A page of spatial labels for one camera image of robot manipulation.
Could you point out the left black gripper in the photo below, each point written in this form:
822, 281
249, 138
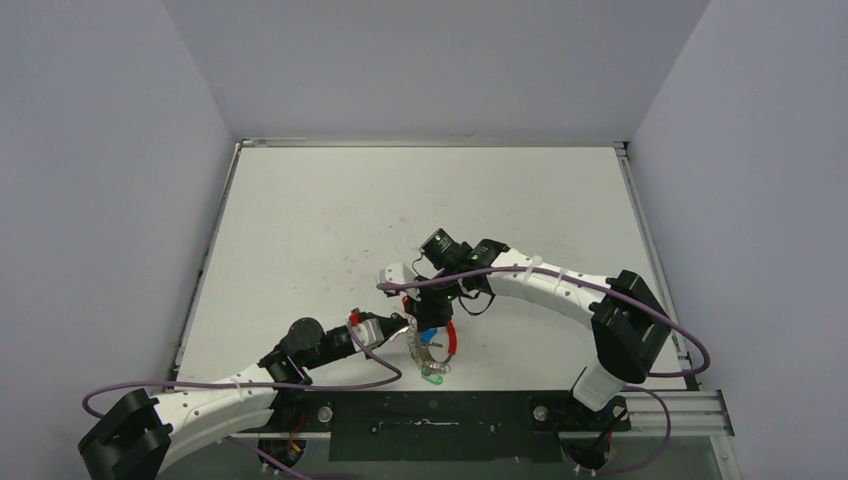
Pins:
390, 326

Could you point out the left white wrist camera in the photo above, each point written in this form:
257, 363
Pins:
367, 328

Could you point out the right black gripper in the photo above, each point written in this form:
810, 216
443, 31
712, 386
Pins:
433, 312

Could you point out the key with green tag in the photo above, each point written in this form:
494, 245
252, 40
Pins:
433, 378

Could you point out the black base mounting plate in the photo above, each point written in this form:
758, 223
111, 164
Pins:
464, 426

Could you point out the key with blue tag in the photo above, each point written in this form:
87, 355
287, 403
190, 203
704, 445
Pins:
426, 337

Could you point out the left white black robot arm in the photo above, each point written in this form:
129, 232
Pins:
143, 434

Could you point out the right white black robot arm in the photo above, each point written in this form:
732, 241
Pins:
628, 325

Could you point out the aluminium frame rail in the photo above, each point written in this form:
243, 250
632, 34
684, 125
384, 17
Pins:
691, 413

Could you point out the metal keyring with red handle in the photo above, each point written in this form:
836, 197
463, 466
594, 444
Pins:
438, 357

